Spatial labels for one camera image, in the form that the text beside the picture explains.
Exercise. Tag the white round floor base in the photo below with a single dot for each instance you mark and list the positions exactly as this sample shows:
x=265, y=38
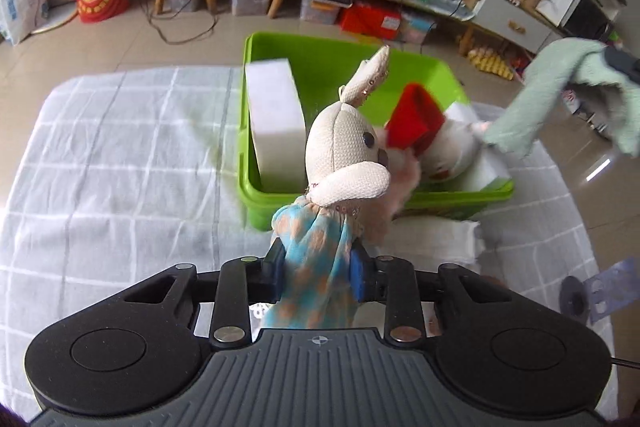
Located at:
x=57, y=17

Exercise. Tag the row of yellow bottles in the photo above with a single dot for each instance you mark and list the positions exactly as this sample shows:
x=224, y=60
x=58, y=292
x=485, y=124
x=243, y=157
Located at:
x=490, y=63

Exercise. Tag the grey checked blanket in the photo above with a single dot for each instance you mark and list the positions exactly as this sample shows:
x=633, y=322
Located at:
x=125, y=157

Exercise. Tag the black microwave oven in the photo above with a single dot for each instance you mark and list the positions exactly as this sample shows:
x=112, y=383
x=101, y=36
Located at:
x=590, y=19

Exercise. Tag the red box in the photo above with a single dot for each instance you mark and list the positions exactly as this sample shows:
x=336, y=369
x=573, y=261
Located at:
x=370, y=21

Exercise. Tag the pink plush toy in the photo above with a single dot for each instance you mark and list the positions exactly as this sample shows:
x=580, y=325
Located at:
x=405, y=177

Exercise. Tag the Santa plush doll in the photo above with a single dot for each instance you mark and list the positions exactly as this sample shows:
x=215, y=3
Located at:
x=415, y=117

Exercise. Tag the rabbit doll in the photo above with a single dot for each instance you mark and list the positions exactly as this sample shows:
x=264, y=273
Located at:
x=345, y=142

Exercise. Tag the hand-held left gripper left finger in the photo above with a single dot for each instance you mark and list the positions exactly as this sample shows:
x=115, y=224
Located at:
x=274, y=272

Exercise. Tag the white paper bag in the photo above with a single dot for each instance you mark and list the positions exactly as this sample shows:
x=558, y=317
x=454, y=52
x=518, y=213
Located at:
x=22, y=4

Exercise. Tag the small white foam block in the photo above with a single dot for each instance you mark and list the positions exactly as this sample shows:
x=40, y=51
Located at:
x=487, y=172

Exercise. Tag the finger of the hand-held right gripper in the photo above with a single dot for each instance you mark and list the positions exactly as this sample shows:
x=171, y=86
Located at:
x=625, y=64

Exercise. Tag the green plastic bin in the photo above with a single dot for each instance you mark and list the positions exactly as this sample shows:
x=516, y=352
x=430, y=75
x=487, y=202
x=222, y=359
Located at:
x=320, y=67

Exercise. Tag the large white sponge block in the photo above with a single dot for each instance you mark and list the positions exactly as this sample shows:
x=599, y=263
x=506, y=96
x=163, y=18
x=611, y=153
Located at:
x=272, y=122

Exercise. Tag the pale green towel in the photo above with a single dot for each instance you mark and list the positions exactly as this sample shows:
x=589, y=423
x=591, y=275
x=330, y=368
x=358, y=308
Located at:
x=550, y=82

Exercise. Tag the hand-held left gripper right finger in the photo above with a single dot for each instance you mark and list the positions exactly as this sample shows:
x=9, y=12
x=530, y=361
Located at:
x=357, y=274

